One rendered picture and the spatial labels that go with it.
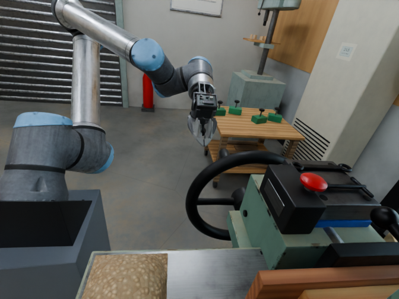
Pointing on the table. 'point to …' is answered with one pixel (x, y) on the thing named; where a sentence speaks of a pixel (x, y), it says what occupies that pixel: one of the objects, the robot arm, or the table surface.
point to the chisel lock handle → (386, 220)
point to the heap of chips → (127, 277)
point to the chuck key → (351, 187)
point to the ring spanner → (322, 167)
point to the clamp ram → (357, 253)
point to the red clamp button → (313, 182)
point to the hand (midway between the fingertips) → (203, 144)
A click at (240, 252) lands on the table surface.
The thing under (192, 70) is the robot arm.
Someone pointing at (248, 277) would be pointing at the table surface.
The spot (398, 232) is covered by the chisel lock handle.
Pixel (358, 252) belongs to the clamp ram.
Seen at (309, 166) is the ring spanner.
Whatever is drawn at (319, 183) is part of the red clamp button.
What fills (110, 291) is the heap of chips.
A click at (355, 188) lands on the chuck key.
